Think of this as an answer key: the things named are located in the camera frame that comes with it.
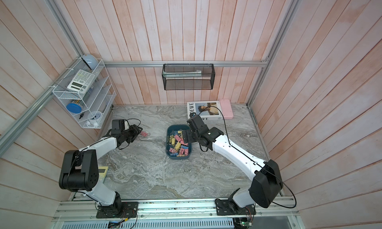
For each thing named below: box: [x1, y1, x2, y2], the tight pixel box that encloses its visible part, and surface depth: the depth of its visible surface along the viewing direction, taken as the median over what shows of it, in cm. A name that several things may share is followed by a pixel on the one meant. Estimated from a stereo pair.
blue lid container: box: [66, 103, 83, 114], surface depth 78 cm
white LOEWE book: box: [187, 100, 225, 121], surface depth 116 cm
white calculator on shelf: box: [66, 69, 96, 95], surface depth 77 cm
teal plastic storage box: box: [165, 124, 192, 160], surface depth 97 cm
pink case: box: [219, 98, 234, 120], surface depth 116 cm
